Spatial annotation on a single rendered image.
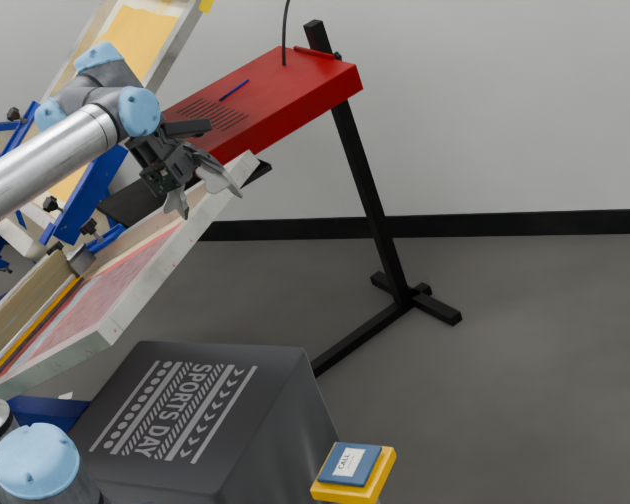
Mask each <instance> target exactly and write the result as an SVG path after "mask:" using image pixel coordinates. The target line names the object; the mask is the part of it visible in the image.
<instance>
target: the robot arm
mask: <svg viewBox="0 0 630 504"><path fill-rule="evenodd" d="M74 67H75V68H76V70H77V73H78V74H77V75H76V77H75V78H73V79H72V80H71V81H70V82H68V83H67V84H66V85H65V86H63V87H62V88H61V89H60V90H58V91H57V92H56V93H55V94H53V95H52V96H51V97H48V98H47V99H46V101H45V102H44V103H43V104H42V105H41V106H39V107H38V108H37V110H36V111H35V116H34V117H35V122H36V125H37V127H38V128H39V130H40V132H41V133H39V134H38V135H36V136H34V137H33V138H31V139H29V140H28V141H26V142H24V143H23V144H21V145H20V146H18V147H16V148H15V149H13V150H11V151H10V152H8V153H6V154H5V155H3V156H2V157H0V222H1V221H2V220H4V219H5V218H7V217H8V216H10V215H11V214H13V213H14V212H16V211H17V210H19V209H20V208H22V207H23V206H25V205H26V204H28V203H29V202H31V201H32V200H34V199H35V198H37V197H38V196H40V195H41V194H43V193H44V192H46V191H47V190H49V189H50V188H52V187H53V186H55V185H56V184H58V183H59V182H61V181H63V180H64V179H66V178H67V177H69V176H70V175H72V174H73V173H75V172H76V171H78V170H79V169H81V168H82V167H84V166H85V165H87V164H88V163H90V162H91V161H93V160H94V159H96V158H97V157H99V156H100V155H102V154H103V153H105V152H106V151H108V150H109V149H111V148H112V147H113V146H115V145H117V144H118V143H120V142H121V141H123V140H124V139H126V138H127V137H129V139H128V140H127V141H126V142H125V143H124V145H125V146H126V147H127V149H128V150H129V151H130V153H131V154H132V155H133V157H134V158H135V159H136V161H137V162H138V163H139V165H140V166H141V167H142V169H143V170H142V171H141V172H140V173H139V176H140V177H141V178H142V180H143V181H144V182H145V184H146V185H147V186H148V188H149V189H150V190H151V192H152V193H153V194H154V195H155V197H157V196H158V195H159V194H160V195H163V194H166V193H167V198H166V201H165V203H164V205H163V212H164V213H165V214H168V213H170V212H172V211H173V210H175V209H176V210H177V211H178V213H179V214H180V215H181V217H182V218H183V219H184V220H186V221H187V219H188V214H189V206H188V204H187V202H186V199H187V197H186V195H185V193H184V188H185V183H187V182H188V181H189V180H190V179H191V178H192V177H193V174H192V173H193V172H195V174H196V175H197V176H198V177H200V178H201V179H203V180H204V181H205V190H206V191H207V192H208V193H210V194H217V193H219V192H221V191H222V190H224V189H226V188H227V189H229V190H230V191H231V193H233V194H234V195H236V196H238V197H240V198H241V199H242V198H243V193H242V191H241V190H240V188H239V187H238V185H237V184H236V182H235V181H234V179H233V178H232V177H231V176H230V174H229V173H228V172H227V171H226V170H225V168H224V167H223V166H222V165H221V164H220V163H219V162H218V161H217V160H216V159H215V158H214V157H213V156H212V155H211V154H209V153H208V152H206V151H204V150H202V149H199V148H197V147H195V146H194V145H192V144H191V143H188V142H186V141H185V140H182V141H181V139H185V138H200V137H202V136H203V135H204V134H205V133H207V132H209V131H211V130H212V125H211V121H210V119H209V118H192V119H190V120H183V121H174V122H165V123H163V122H164V121H165V119H166V118H165V117H164V115H163V114H162V113H161V111H160V106H159V102H158V100H157V98H156V96H155V95H154V94H153V93H152V92H151V91H149V90H148V89H145V88H144V86H143V85H142V83H141V82H140V81H139V79H138V78H137V77H136V75H135V74H134V72H133V71H132V70H131V68H130V67H129V66H128V64H127V63H126V61H125V58H124V57H122V55H121V54H120V53H119V52H118V50H117V49H116V48H115V47H114V46H113V45H112V44H111V43H110V42H108V41H102V42H99V43H98V44H96V45H94V46H93V47H91V48H90V49H89V50H87V51H86V52H84V53H83V54H82V55H81V56H79V57H78V58H77V59H76V60H75V61H74ZM197 165H198V166H199V167H198V166H197ZM146 178H148V179H149V180H150V182H151V183H152V184H153V185H154V187H155V188H156V189H155V190H153V188H152V187H151V186H150V185H149V183H148V182H147V181H146ZM0 503H1V504H114V503H113V502H112V501H111V500H109V499H108V498H107V497H105V496H104V495H103V494H102V493H101V491H100V489H99V488H98V486H97V484H96V483H95V481H94V479H93V478H92V476H91V474H90V472H89V471H88V469H87V467H86V466H85V464H84V462H83V461H82V459H81V457H80V456H79V453H78V450H77V448H76V446H75V444H74V443H73V442H72V440H71V439H70V438H69V437H68V436H67V435H66V434H65V433H64V432H63V431H62V430H61V429H60V428H58V427H57V426H55V425H52V424H48V423H33V424H32V426H31V427H29V426H28V425H25V426H22V427H20V426H19V424H18V422H17V420H16V419H15V417H14V415H13V413H12V411H11V409H10V407H9V405H8V404H7V402H5V401H4V400H2V399H0Z"/></svg>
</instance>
